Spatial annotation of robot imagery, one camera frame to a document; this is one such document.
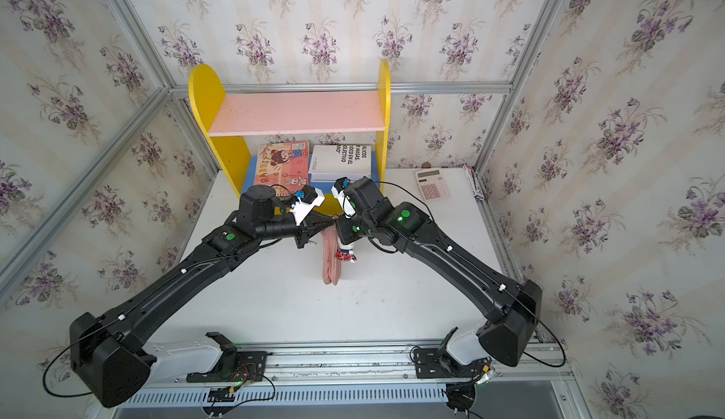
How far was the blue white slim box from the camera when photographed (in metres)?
1.14

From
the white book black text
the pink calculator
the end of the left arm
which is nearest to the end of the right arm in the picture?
the end of the left arm

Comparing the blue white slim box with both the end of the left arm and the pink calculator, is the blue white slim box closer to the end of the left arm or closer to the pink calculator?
the pink calculator

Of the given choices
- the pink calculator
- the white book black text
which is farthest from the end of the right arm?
the pink calculator

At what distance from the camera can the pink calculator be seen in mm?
1127

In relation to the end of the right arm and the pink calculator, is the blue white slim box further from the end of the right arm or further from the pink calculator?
the end of the right arm

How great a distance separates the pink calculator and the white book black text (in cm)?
27

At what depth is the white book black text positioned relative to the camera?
0.98 meters

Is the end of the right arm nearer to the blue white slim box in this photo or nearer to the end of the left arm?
the end of the left arm

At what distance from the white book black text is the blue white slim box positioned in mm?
469

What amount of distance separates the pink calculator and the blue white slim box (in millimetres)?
106

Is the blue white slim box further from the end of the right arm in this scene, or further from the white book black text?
the end of the right arm
